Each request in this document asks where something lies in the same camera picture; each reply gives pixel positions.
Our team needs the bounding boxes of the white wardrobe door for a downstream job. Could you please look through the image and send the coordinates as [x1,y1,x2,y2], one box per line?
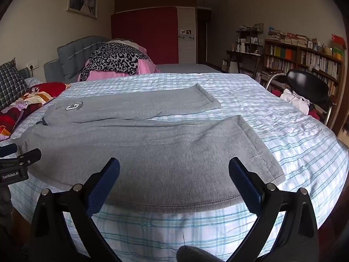
[177,7,197,64]

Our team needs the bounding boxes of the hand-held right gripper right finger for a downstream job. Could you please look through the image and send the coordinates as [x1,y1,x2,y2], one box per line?
[228,157,319,262]

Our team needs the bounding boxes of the wooden bookshelf with books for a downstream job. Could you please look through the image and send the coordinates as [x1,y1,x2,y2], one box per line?
[260,30,347,99]

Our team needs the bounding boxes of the wooden top cabinet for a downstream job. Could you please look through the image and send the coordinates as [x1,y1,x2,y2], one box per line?
[114,0,197,14]

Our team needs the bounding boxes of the dark doorway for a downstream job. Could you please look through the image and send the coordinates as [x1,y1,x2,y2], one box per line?
[196,8,212,64]

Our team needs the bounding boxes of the leopard print blanket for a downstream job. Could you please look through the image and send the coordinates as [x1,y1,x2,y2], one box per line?
[80,42,150,78]

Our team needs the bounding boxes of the dark wooden desk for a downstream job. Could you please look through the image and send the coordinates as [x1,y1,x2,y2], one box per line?
[225,50,263,74]

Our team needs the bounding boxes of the pink blanket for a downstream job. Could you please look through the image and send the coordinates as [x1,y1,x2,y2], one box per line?
[77,45,161,82]

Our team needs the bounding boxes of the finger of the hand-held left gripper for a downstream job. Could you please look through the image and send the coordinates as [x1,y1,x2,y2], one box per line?
[0,149,42,170]
[0,143,17,157]

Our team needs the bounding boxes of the small wooden desk shelf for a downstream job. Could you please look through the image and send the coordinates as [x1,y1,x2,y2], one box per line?
[236,23,264,53]

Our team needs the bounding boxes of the person's right hand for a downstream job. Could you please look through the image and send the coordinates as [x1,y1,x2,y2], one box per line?
[177,246,219,262]

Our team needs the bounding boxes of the white cloth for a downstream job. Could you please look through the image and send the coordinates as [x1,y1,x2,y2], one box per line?
[279,88,312,115]

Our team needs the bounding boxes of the grey pants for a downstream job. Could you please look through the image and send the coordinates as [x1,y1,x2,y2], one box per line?
[12,83,285,213]

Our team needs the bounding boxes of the grey padded headboard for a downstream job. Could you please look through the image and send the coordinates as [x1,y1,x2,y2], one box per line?
[44,35,112,84]

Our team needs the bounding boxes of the plaid pillow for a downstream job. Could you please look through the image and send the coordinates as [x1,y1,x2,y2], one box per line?
[0,58,29,110]

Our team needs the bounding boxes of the framed wall picture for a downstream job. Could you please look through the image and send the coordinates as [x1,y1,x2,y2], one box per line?
[66,0,98,19]

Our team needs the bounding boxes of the black chair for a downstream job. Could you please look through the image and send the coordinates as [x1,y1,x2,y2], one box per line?
[266,69,335,126]

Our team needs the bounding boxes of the bed with striped sheet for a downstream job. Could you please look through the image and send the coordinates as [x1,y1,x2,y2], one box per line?
[0,72,349,262]

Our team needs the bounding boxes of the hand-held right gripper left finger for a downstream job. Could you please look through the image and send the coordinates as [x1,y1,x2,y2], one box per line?
[29,158,123,262]

